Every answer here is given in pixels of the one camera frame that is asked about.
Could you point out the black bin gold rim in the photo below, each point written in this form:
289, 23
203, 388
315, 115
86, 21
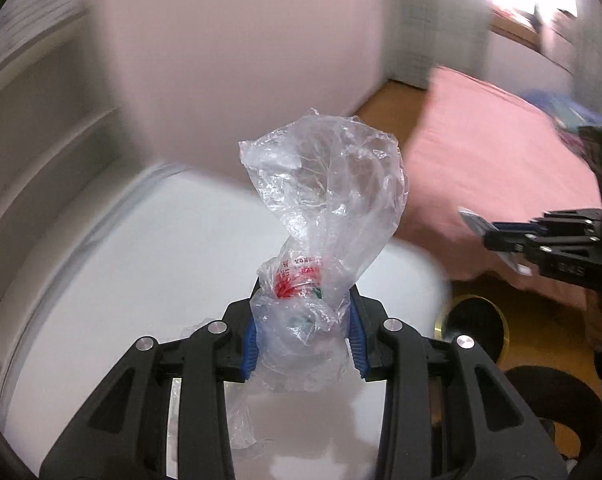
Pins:
473, 327

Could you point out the bed with pink blanket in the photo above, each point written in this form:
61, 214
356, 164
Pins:
481, 160

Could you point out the clear plastic bag red print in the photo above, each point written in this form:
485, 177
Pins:
326, 200

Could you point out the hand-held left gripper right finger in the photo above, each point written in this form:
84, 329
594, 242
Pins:
357, 347

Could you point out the white shelf unit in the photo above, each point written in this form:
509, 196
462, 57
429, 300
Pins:
36, 135

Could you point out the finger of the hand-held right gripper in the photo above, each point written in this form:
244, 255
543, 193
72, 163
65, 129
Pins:
508, 244
513, 227

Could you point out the black round stool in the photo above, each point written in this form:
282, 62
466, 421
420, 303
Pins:
556, 400

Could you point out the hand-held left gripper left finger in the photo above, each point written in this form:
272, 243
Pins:
249, 350

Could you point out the blue printed cloth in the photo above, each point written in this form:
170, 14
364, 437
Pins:
561, 110

